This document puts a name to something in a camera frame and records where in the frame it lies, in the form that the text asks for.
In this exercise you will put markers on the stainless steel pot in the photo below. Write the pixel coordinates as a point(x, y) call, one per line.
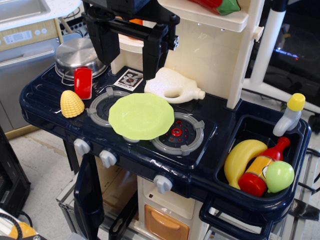
point(76, 53)

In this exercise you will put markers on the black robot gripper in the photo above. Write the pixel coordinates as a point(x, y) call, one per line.
point(106, 19)

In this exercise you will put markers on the yellow toy banana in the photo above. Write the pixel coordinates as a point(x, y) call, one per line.
point(239, 157)

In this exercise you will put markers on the yellow toy corn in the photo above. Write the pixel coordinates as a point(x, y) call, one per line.
point(71, 105)

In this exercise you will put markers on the left grey stove burner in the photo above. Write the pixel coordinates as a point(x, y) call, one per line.
point(100, 107)

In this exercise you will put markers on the grey toy faucet yellow cap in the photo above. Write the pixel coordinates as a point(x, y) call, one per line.
point(291, 115)

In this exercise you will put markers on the navy oven door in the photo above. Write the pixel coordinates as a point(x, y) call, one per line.
point(88, 201)

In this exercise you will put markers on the red toy cup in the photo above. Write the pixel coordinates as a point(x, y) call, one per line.
point(83, 80)

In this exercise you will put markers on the grey stove burner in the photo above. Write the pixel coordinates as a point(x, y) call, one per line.
point(100, 107)
point(184, 136)

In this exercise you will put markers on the red toy ketchup bottle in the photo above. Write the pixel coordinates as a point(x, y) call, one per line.
point(253, 181)

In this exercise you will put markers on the grey stove knob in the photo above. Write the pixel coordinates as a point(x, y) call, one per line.
point(162, 183)
point(108, 159)
point(81, 147)

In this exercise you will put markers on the left grey stove knob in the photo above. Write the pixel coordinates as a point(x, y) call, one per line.
point(81, 147)

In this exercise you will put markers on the navy toy kitchen counter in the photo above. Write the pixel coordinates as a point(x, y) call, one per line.
point(198, 175)

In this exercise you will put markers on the middle grey stove knob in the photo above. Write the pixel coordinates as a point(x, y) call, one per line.
point(108, 159)

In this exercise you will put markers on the right grey stove knob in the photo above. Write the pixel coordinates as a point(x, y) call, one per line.
point(162, 183)

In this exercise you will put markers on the red toy chili pepper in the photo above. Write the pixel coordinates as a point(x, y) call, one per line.
point(220, 7)

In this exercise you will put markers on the right grey stove burner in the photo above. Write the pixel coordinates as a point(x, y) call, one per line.
point(184, 136)

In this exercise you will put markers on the orange toy drawer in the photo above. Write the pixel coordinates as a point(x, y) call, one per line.
point(164, 226)

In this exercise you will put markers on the black box on floor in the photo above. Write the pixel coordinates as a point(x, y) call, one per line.
point(14, 184)

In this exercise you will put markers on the orange toy carrot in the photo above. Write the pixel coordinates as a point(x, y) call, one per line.
point(136, 21)

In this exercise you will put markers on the white toy detergent jug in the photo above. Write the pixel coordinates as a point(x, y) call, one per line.
point(174, 87)

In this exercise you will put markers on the wooden toy dishwasher unit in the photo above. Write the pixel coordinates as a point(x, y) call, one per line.
point(29, 35)

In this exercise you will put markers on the green toy pear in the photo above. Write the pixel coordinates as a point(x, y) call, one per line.
point(279, 176)

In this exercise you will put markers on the cream toy kitchen cabinet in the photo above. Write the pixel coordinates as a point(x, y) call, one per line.
point(215, 52)

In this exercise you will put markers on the white pipe frame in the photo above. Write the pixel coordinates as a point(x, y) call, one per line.
point(286, 60)

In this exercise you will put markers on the light green plastic plate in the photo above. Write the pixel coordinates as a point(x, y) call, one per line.
point(141, 116)

